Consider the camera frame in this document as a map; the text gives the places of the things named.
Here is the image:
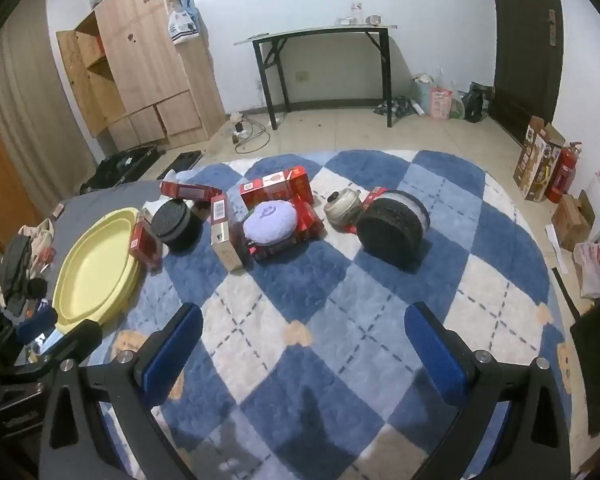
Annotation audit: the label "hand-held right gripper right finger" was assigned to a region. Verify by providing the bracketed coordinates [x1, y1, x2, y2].
[404, 302, 573, 480]

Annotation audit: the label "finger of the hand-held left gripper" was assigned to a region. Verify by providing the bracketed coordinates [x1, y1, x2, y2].
[10, 319, 103, 378]
[16, 306, 60, 345]

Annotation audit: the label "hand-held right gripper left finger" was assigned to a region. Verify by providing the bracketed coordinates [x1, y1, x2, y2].
[39, 302, 204, 480]

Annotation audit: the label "pale yellow plastic basin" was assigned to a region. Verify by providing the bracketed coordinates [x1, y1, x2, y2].
[52, 207, 147, 334]

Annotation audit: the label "small red box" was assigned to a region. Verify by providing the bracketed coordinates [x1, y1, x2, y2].
[292, 197, 326, 242]
[344, 186, 390, 234]
[129, 209, 164, 272]

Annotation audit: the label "large black cookie-shaped cushion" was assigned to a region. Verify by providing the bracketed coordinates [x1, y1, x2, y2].
[355, 190, 431, 274]

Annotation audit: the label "red box with gold side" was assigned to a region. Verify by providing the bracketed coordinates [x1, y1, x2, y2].
[210, 193, 244, 272]

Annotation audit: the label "small black cookie-shaped cushion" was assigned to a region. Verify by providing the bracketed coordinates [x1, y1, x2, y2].
[151, 199, 204, 254]

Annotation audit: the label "long narrow red carton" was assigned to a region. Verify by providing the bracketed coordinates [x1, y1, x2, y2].
[160, 181, 222, 201]

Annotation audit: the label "wide red carton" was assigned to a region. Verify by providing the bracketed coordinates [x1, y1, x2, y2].
[239, 167, 315, 209]

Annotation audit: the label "dark green clothes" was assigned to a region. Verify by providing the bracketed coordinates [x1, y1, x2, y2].
[0, 234, 49, 319]

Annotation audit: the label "orange wooden door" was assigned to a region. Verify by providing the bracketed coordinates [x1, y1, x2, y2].
[0, 74, 42, 253]

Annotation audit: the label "round lavender cushion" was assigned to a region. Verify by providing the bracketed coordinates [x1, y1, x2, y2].
[243, 201, 299, 247]

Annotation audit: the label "black open case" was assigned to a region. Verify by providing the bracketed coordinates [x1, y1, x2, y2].
[79, 144, 159, 194]

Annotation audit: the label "white red plastic bag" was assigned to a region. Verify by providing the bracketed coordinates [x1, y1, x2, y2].
[573, 239, 600, 300]

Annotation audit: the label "brown cardboard box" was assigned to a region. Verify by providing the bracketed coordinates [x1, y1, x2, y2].
[551, 192, 599, 252]

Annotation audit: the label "black flat mat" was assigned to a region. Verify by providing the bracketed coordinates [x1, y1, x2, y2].
[157, 151, 204, 176]

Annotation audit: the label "printed cardboard box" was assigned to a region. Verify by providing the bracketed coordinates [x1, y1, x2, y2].
[512, 115, 566, 204]

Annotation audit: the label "red fire extinguisher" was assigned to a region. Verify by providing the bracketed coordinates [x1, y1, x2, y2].
[544, 141, 584, 205]

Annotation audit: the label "beige curtain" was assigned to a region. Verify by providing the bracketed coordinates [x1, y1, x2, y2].
[0, 0, 97, 197]

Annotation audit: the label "dark cloth pile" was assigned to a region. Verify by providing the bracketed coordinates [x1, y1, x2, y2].
[374, 96, 419, 119]

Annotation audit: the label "pink paper bag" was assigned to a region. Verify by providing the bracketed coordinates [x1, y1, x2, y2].
[429, 87, 454, 120]

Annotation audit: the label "black plastic bag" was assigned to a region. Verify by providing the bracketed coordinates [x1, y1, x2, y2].
[462, 82, 494, 124]

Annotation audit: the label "pale teal plastic bag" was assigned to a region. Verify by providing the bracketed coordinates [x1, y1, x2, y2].
[412, 73, 439, 116]

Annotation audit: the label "wooden wardrobe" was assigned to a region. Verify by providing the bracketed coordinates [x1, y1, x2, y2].
[56, 0, 227, 151]

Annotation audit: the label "dark door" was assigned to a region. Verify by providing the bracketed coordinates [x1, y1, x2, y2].
[488, 0, 564, 144]

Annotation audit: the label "white plastic bag on wardrobe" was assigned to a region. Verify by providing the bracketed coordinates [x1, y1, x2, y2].
[168, 0, 201, 44]

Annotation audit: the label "black folding table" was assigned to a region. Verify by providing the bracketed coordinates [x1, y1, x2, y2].
[233, 24, 399, 131]

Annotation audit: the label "grey power cable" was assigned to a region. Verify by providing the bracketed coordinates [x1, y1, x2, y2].
[234, 114, 272, 154]

